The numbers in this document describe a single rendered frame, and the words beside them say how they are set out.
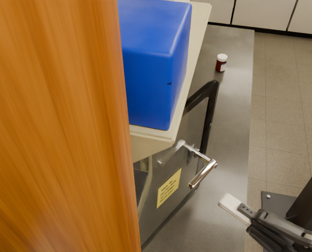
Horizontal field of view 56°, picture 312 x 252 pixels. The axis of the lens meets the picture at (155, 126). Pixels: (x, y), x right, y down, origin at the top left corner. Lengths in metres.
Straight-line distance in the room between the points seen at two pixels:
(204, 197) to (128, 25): 0.71
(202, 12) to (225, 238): 0.60
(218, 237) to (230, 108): 0.53
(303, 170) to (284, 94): 0.84
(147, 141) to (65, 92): 0.15
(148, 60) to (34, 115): 0.10
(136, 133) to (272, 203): 1.83
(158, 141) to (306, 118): 2.49
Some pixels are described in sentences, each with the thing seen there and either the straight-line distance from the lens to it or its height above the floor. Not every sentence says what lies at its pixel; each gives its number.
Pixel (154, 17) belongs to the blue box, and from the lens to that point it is 0.29.
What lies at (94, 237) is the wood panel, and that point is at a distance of 0.33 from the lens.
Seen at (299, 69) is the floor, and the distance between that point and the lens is 3.29.
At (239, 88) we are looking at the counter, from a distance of 1.29.
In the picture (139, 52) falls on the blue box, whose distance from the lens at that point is 0.24.
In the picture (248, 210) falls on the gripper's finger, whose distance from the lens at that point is 0.60.
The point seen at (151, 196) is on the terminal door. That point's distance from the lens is 0.60.
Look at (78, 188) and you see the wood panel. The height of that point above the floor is 1.52.
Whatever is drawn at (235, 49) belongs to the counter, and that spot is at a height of 0.94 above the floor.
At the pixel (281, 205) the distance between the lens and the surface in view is 2.10.
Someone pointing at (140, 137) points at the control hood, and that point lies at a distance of 0.30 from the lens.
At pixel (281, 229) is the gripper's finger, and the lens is 0.57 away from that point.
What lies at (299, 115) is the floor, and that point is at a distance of 2.75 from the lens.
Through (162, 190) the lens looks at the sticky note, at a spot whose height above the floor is 1.19.
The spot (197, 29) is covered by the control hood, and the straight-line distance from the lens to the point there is 0.46.
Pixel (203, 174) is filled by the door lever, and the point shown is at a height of 1.21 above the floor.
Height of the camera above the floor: 1.73
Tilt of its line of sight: 47 degrees down
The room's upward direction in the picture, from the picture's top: straight up
